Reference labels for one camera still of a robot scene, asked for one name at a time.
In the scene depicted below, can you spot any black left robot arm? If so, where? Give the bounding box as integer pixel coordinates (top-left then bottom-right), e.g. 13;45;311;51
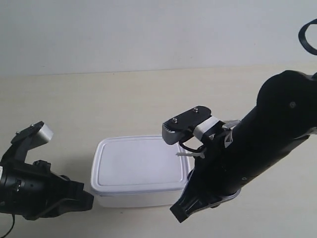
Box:
0;160;94;221

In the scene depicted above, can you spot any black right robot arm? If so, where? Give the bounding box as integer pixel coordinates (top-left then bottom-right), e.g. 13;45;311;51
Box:
162;70;317;222

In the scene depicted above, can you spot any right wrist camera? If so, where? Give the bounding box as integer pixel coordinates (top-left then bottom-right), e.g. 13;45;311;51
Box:
162;106;220;145

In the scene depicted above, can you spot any white lidded plastic container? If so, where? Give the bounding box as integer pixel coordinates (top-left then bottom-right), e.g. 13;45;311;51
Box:
90;135;191;208

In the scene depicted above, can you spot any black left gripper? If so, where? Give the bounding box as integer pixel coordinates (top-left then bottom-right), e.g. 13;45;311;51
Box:
22;160;94;220

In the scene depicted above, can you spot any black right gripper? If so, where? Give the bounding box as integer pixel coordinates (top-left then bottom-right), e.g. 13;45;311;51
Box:
170;119;241;216

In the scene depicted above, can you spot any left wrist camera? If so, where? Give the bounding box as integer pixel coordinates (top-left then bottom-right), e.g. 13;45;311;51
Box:
7;121;53;162

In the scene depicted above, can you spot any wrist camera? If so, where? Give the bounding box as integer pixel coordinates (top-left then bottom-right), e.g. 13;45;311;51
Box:
162;106;220;145
7;121;53;162

